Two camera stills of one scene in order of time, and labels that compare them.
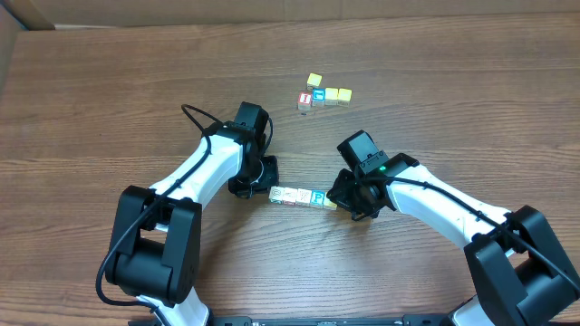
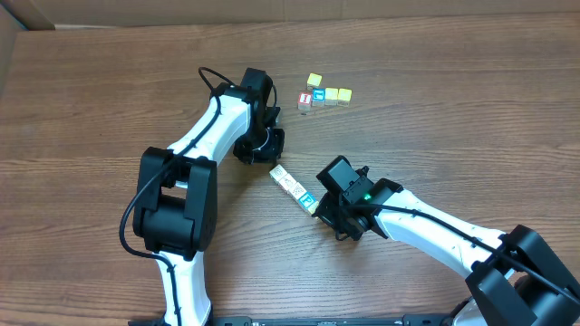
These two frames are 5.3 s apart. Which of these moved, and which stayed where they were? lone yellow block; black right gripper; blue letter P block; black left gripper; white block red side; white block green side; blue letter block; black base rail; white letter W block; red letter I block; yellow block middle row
Moved: black right gripper; black left gripper; lone yellow block; blue letter P block; white letter W block; white block red side; white block green side
Stayed: black base rail; yellow block middle row; red letter I block; blue letter block
